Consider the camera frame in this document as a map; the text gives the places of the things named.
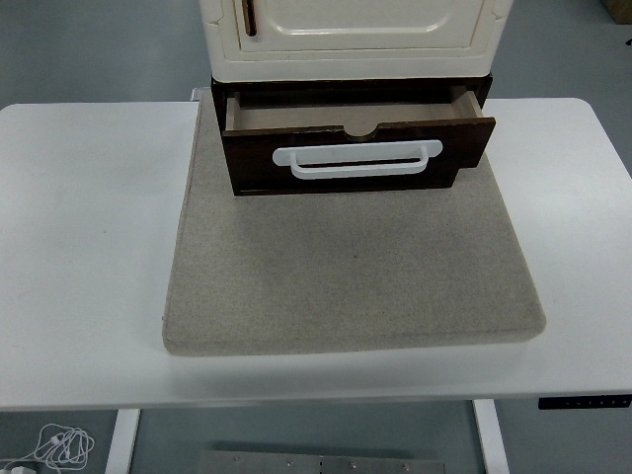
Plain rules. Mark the dark wooden drawer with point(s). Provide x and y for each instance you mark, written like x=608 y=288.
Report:
x=247 y=148

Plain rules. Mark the dark wooden drawer housing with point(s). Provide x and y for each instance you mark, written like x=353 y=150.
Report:
x=345 y=187

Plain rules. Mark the cream plastic cabinet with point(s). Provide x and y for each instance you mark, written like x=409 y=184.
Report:
x=355 y=56

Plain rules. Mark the grey fabric mat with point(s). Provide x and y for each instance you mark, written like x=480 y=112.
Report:
x=350 y=276

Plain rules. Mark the grey metal plate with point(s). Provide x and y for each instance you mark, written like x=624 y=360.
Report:
x=321 y=464

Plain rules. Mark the white table leg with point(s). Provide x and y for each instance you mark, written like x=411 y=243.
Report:
x=122 y=442
x=490 y=439

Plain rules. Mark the black table control panel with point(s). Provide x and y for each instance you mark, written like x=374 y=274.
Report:
x=582 y=402

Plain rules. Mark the cardboard box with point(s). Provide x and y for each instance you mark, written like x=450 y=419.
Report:
x=617 y=10

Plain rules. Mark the white power adapter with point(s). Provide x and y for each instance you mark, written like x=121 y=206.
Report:
x=12 y=470

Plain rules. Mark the white table bracket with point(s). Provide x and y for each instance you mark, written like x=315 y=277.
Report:
x=196 y=95

